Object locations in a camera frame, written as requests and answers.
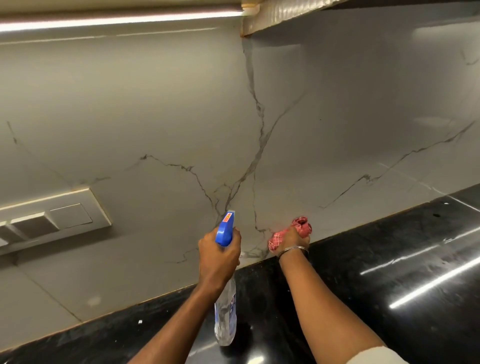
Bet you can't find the white shirt sleeve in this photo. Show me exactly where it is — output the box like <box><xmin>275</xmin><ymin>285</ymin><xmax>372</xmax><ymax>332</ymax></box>
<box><xmin>344</xmin><ymin>345</ymin><xmax>412</xmax><ymax>364</ymax></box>

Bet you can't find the pink checked cleaning cloth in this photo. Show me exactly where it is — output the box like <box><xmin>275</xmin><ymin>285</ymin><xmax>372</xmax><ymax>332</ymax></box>
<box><xmin>267</xmin><ymin>216</ymin><xmax>313</xmax><ymax>253</ymax></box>

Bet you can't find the brown upper cabinet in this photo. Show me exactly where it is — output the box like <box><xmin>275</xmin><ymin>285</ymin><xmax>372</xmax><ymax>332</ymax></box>
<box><xmin>239</xmin><ymin>0</ymin><xmax>480</xmax><ymax>38</ymax></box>

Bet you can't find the person's right hand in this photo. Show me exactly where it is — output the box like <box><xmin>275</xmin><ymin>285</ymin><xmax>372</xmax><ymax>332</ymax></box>
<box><xmin>275</xmin><ymin>225</ymin><xmax>312</xmax><ymax>256</ymax></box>

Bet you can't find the person's right forearm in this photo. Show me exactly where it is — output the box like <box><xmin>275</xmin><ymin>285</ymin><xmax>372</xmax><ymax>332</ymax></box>
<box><xmin>278</xmin><ymin>249</ymin><xmax>387</xmax><ymax>364</ymax></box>

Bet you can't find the white switch panel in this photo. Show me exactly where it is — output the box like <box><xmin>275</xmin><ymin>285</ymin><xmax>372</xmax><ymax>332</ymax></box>
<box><xmin>0</xmin><ymin>187</ymin><xmax>113</xmax><ymax>258</ymax></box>

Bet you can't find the silver bangle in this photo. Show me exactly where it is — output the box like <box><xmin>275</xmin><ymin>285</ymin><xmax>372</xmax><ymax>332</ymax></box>
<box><xmin>276</xmin><ymin>245</ymin><xmax>311</xmax><ymax>262</ymax></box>

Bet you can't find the person's left hand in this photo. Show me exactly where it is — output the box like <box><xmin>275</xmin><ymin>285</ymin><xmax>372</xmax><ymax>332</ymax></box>
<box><xmin>197</xmin><ymin>226</ymin><xmax>243</xmax><ymax>295</ymax></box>

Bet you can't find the clear spray bottle blue nozzle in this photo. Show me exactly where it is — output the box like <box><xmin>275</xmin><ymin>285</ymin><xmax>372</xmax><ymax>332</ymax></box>
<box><xmin>213</xmin><ymin>209</ymin><xmax>238</xmax><ymax>347</ymax></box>

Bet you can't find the person's left forearm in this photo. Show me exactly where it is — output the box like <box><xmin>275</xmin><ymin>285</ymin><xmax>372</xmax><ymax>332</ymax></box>
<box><xmin>127</xmin><ymin>283</ymin><xmax>226</xmax><ymax>364</ymax></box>

